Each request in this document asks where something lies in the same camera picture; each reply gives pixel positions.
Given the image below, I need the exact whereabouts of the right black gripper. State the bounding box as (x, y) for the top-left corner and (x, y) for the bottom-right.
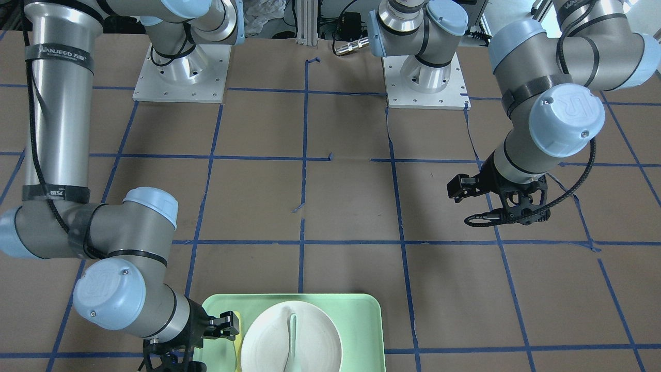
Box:
(176, 299), (240, 357)

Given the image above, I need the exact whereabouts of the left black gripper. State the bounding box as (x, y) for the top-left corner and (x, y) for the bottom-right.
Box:
(447, 155), (548, 212)

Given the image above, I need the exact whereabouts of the pale green plastic spoon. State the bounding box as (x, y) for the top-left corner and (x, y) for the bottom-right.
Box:
(283, 313), (301, 371)

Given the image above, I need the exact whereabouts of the white round plate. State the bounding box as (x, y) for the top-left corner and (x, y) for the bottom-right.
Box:
(241, 301), (343, 371)

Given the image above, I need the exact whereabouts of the yellow plastic fork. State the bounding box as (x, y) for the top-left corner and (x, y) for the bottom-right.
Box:
(233, 311), (244, 372)

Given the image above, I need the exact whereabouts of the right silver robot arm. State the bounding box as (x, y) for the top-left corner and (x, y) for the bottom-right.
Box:
(2, 1), (244, 357)

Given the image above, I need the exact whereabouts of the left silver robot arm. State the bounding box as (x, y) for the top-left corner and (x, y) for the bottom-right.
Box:
(368, 1), (659, 217)

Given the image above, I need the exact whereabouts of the light green tray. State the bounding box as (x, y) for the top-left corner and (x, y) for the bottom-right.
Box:
(194, 293), (385, 371)

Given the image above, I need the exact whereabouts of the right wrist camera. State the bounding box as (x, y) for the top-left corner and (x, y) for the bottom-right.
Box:
(137, 340), (207, 371)

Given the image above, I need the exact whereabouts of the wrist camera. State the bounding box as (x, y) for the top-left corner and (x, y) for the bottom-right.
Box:
(137, 340), (207, 371)
(496, 177), (550, 225)

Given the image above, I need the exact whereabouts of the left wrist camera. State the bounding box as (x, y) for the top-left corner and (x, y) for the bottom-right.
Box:
(496, 177), (550, 225)

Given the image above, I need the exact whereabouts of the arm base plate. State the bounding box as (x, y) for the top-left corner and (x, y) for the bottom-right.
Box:
(382, 54), (470, 110)
(132, 45), (232, 103)

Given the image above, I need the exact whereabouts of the aluminium frame post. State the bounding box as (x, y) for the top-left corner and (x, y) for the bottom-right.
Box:
(292, 0), (319, 48)

